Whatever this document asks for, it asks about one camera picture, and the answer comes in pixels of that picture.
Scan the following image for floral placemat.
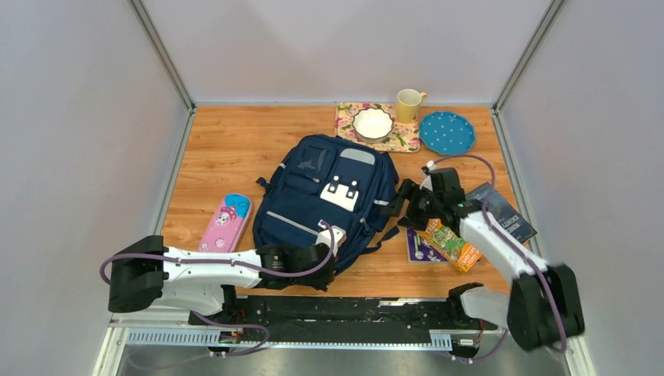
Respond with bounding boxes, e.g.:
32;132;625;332
334;102;420;153

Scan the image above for yellow mug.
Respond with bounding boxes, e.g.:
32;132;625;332
395;89;428;123

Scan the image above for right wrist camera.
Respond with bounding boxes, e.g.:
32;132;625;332
420;161;437;192

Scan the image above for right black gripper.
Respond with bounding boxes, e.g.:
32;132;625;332
378;179;442;232

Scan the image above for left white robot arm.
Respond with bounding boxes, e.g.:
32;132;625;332
100;230;345;325

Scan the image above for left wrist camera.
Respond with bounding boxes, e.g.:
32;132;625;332
314;220;346;258

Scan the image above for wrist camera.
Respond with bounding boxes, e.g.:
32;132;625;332
420;161;437;192
314;220;346;258

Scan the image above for pink cartoon pencil case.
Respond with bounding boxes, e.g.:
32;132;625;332
198;193;252;253

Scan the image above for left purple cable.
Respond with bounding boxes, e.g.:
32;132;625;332
99;220;337;359

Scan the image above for white scalloped bowl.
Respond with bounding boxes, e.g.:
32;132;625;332
352;108;394;143

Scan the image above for orange treehouse children's book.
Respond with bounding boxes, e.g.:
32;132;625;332
417;219;482;273

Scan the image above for purple illustrated book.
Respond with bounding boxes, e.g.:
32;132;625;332
406;229;447;263

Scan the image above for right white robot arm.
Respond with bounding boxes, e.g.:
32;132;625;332
381;168;586;352

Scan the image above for dark blue novel book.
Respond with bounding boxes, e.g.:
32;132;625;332
466;182;537;243

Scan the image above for navy blue school backpack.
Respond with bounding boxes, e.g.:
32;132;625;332
252;135;399;278

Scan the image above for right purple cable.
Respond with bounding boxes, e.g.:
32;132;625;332
430;154;569;363

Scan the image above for purple cable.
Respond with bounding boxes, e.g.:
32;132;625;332
430;154;569;363
99;220;337;359

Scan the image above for blue polka dot plate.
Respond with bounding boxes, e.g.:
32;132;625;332
419;111;476;155

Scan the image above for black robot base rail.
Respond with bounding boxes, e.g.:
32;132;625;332
189;295;498;356

